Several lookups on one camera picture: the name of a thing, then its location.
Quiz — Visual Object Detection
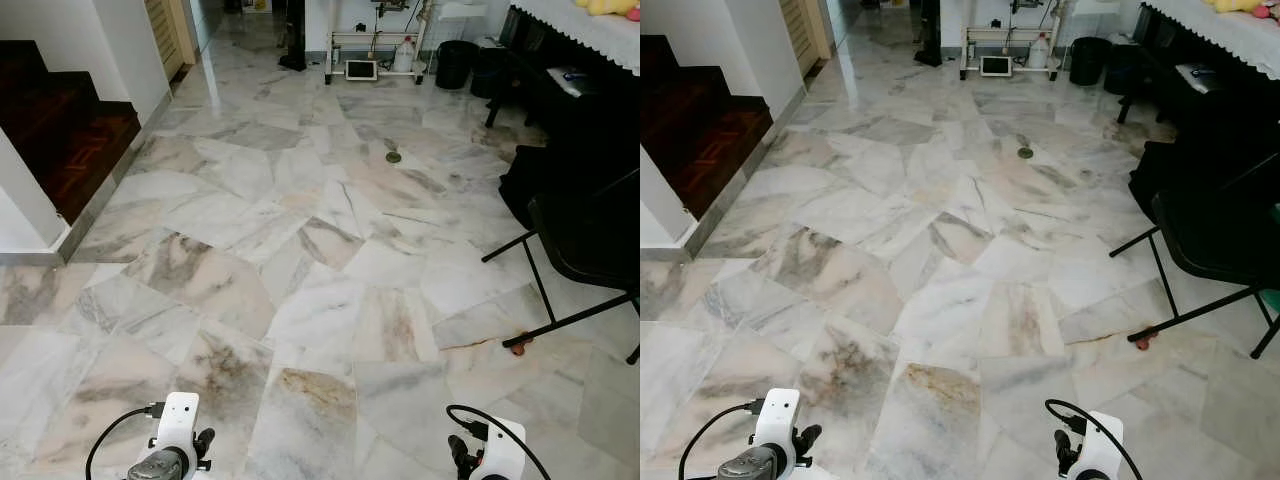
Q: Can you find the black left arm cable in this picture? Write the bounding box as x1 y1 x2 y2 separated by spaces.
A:
678 398 766 480
85 403 166 480

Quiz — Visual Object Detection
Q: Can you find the dark wooden staircase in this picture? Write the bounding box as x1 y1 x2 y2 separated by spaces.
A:
640 35 773 219
0 40 141 226

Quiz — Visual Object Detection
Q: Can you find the light wooden door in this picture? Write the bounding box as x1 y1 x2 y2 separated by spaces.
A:
780 0 833 76
145 0 198 81

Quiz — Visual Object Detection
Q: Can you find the white metal rack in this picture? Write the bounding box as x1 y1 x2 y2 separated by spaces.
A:
325 0 431 84
960 0 1064 81

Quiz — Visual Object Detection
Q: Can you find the black wooden chair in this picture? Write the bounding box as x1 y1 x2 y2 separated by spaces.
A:
485 35 601 131
1115 30 1231 126

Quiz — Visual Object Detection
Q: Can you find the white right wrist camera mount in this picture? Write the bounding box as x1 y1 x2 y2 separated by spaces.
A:
1075 410 1126 480
478 418 528 480

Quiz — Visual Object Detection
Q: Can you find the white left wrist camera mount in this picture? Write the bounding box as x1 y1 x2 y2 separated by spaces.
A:
153 392 201 476
752 388 801 471

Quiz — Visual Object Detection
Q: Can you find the black waste bin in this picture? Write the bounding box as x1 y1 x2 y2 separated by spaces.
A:
472 45 511 99
1069 37 1113 87
1105 43 1141 96
435 40 479 91

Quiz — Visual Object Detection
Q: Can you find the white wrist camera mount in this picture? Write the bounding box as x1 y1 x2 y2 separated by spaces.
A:
153 392 201 476
752 388 801 471
478 418 528 480
1075 410 1126 480

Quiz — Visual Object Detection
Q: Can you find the white lace tablecloth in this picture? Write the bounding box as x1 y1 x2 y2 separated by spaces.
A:
1140 0 1280 81
510 0 641 73

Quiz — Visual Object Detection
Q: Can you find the black folding chair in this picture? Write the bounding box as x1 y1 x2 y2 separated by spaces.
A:
1108 150 1280 361
480 168 641 366

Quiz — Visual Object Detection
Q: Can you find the black bag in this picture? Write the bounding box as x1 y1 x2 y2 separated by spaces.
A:
498 145 561 231
1128 140 1191 221

